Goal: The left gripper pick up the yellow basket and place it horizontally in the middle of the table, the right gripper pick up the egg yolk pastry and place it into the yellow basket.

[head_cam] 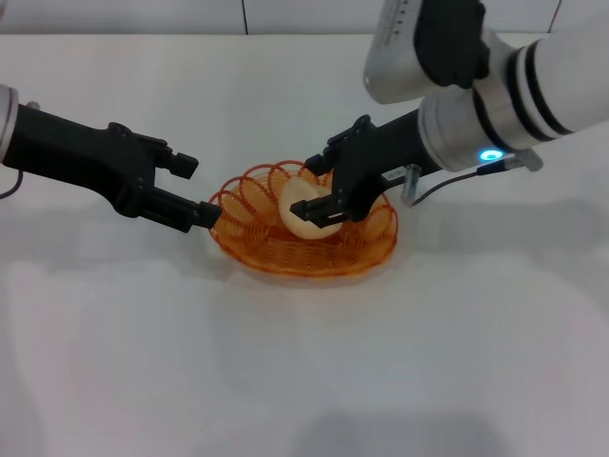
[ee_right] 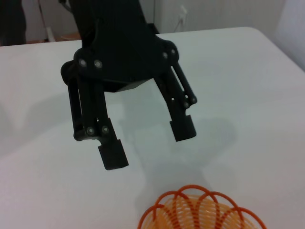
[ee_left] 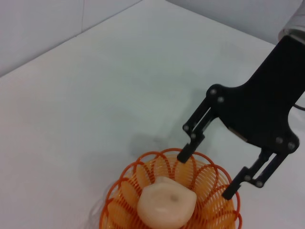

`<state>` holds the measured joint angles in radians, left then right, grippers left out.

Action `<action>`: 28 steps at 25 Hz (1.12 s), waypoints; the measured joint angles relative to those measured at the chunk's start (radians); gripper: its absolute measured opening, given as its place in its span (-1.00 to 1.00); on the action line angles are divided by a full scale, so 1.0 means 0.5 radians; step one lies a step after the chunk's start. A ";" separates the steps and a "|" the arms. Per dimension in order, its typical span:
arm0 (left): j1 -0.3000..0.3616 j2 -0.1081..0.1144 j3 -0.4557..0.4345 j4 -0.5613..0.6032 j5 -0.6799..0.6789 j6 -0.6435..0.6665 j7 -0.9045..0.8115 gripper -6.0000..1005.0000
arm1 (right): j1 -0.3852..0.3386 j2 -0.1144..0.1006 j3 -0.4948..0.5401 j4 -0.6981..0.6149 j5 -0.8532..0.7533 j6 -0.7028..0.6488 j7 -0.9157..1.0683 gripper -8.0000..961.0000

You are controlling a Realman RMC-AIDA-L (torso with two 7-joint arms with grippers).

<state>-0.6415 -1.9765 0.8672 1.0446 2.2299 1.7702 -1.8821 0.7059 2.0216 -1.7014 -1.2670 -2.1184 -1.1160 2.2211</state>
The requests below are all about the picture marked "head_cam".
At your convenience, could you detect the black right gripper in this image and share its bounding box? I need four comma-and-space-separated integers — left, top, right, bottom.
288, 109, 442, 228

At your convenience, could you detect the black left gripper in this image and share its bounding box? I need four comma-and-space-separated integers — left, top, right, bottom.
2, 103, 224, 234

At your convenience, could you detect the right wrist cable with plug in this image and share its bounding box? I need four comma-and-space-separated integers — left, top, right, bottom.
401, 149, 544, 209

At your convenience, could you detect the orange wire basket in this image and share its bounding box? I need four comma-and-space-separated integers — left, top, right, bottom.
207, 160, 400, 278

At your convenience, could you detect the wrist cable with plug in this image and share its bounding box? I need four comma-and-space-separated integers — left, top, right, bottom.
401, 149, 544, 209
0, 169, 25, 201

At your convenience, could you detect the pale beige bread bun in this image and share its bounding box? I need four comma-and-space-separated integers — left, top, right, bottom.
278, 174, 344, 241

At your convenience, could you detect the black right camera mount bracket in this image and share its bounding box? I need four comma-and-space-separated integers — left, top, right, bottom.
412, 0, 492, 90

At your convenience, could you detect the white tablecloth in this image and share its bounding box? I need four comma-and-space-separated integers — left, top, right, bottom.
0, 32, 609, 457

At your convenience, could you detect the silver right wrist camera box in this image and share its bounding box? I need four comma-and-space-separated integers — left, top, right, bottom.
363, 0, 432, 105

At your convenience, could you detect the left wrist cable with plug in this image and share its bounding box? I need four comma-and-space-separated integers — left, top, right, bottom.
0, 169, 25, 201

